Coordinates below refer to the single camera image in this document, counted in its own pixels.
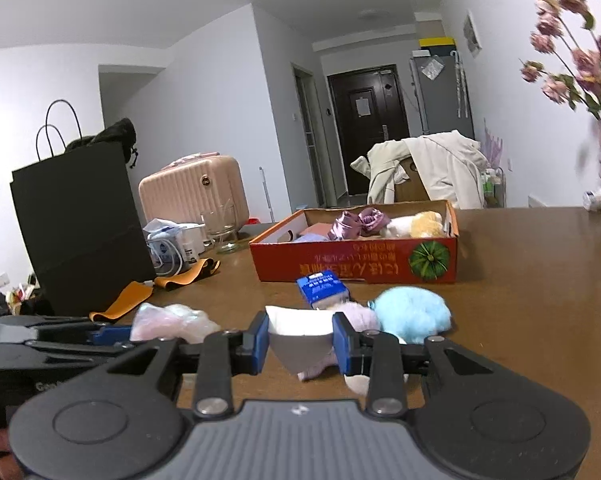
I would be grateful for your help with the clear drinking glass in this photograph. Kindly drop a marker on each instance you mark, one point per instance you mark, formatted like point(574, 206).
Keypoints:
point(223, 230)

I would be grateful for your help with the beige jacket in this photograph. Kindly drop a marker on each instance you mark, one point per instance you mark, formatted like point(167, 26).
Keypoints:
point(385, 170)

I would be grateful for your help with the white jacket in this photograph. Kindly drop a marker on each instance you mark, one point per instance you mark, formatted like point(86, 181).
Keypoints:
point(450, 170)

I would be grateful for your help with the dried pink roses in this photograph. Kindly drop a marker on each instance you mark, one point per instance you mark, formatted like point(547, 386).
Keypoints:
point(575, 50)

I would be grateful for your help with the black garment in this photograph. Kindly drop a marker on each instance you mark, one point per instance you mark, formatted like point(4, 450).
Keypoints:
point(113, 132)

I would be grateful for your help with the white round sponge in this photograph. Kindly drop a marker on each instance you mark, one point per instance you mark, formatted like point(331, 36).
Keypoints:
point(300, 330)

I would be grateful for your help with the black paper shopping bag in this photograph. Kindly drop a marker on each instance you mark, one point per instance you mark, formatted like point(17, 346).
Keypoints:
point(80, 240)

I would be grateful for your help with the lilac satin scrunchie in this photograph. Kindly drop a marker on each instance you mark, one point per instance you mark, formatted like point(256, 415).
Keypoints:
point(348, 227)

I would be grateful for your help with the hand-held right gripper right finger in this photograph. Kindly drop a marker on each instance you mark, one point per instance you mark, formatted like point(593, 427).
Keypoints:
point(339, 342)

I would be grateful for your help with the clear bag with blue items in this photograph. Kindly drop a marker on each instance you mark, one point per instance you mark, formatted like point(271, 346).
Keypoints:
point(163, 240)

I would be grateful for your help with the wooden chair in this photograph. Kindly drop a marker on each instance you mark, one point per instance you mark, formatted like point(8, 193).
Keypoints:
point(411, 185)

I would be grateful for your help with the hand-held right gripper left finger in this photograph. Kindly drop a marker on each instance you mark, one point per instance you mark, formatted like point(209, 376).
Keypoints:
point(261, 342)

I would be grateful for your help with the dark entrance door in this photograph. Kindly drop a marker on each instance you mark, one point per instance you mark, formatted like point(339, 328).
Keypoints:
point(345, 150)

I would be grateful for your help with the blue tissue pack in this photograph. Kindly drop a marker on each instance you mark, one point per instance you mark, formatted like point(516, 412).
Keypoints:
point(320, 285)

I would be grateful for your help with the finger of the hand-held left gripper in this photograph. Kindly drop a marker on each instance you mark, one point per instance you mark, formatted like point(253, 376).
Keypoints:
point(110, 335)
point(80, 351)

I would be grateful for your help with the white paper notice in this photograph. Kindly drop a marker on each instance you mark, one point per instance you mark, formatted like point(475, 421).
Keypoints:
point(363, 107)

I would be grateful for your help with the folded umbrella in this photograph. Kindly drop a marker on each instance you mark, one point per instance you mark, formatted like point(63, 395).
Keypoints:
point(460, 85)

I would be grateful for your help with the purple scrunchie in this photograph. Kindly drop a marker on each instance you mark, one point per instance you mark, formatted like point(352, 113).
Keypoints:
point(375, 220)

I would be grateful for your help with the side room door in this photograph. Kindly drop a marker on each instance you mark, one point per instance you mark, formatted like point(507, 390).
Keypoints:
point(308, 140)

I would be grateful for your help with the pink hard-shell suitcase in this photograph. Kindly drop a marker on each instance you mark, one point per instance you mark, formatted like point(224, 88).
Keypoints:
point(195, 190)

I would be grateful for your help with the clear bag on refrigerator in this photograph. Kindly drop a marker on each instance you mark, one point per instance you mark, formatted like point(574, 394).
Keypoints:
point(433, 68)

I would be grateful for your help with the clear plastic bag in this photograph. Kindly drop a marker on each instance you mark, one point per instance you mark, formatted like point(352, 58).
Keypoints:
point(175, 320)

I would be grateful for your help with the yellow and white plush toy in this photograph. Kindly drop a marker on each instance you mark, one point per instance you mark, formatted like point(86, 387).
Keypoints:
point(420, 225)

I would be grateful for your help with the red cardboard box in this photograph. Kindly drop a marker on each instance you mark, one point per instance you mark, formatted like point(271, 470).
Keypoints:
point(355, 260)

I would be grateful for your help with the pink fluffy cloth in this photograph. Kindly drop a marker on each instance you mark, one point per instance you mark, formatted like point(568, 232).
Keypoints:
point(359, 315)

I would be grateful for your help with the pink layered sponge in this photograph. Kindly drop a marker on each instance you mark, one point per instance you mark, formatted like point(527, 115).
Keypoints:
point(323, 229)

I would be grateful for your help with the person's left hand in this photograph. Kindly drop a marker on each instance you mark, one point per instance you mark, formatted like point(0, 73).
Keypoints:
point(3, 455)

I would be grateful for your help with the small storage rack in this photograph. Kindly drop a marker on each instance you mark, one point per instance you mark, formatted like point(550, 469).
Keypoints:
point(492, 187)

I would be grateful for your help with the blue fluffy plush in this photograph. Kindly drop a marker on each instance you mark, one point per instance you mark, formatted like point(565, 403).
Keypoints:
point(410, 312)

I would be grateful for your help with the yellow box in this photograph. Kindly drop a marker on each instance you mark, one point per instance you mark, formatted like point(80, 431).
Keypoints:
point(436, 42)

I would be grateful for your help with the grey refrigerator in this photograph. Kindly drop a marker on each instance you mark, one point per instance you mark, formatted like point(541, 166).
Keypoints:
point(440, 105)

